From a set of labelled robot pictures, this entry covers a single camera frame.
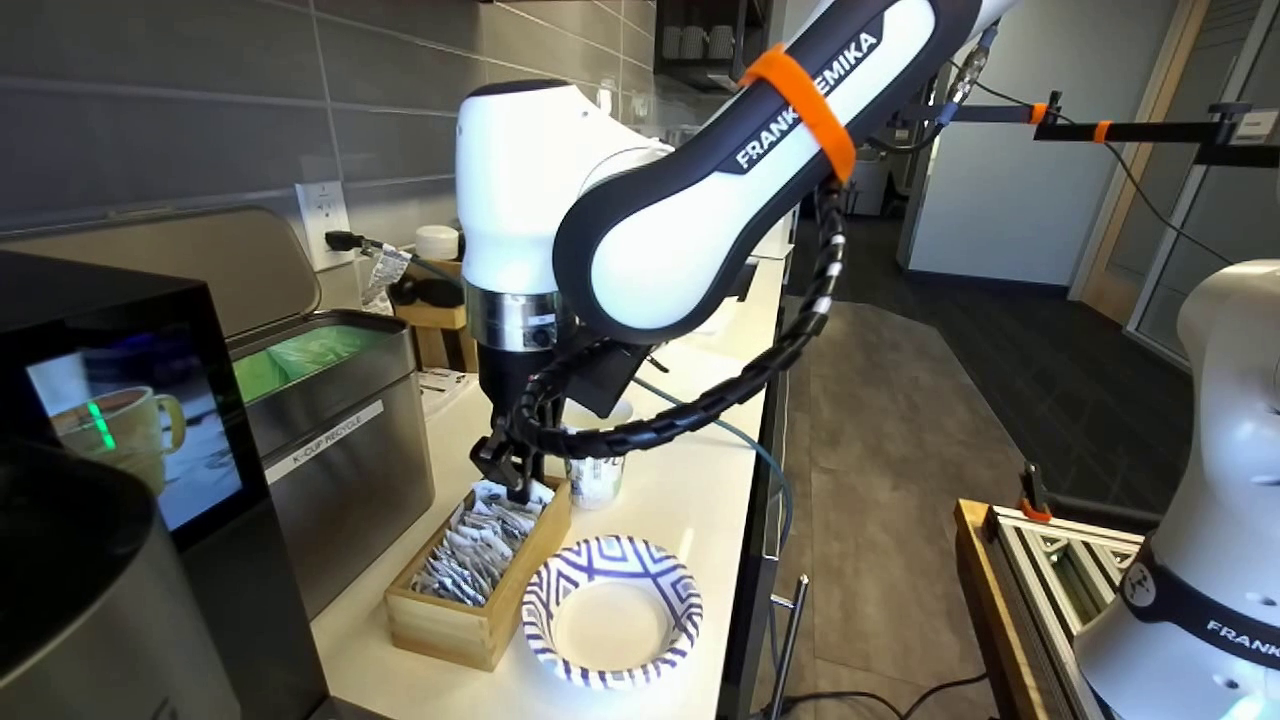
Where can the stainless steel appliance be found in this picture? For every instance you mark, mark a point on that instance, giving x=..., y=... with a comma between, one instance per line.
x=329, y=393

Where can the wooden shelf organizer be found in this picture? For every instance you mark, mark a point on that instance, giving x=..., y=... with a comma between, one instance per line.
x=434, y=311

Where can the wooden sachet box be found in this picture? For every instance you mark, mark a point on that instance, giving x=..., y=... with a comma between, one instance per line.
x=456, y=635

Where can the black camera boom pole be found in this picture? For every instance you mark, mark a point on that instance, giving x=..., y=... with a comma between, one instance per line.
x=1215, y=141

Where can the patterned paper cup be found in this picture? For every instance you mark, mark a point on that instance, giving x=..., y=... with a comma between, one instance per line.
x=599, y=481

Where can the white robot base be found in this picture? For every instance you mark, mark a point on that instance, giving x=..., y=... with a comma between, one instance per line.
x=1199, y=621

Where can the black coffee machine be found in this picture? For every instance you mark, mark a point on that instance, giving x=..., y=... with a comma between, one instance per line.
x=143, y=560

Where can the blue and white paper plate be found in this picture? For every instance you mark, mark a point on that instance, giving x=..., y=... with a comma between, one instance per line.
x=612, y=615

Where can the pile of white sachets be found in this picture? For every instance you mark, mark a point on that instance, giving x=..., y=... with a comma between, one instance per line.
x=477, y=544

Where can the white small jar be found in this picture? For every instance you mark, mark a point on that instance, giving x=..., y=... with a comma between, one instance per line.
x=437, y=242

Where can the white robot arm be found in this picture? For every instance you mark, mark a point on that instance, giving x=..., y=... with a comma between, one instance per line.
x=589, y=246

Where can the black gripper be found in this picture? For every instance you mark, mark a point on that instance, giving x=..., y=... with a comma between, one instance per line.
x=492, y=452

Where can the white wall outlet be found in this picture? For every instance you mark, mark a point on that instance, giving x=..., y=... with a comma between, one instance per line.
x=321, y=210

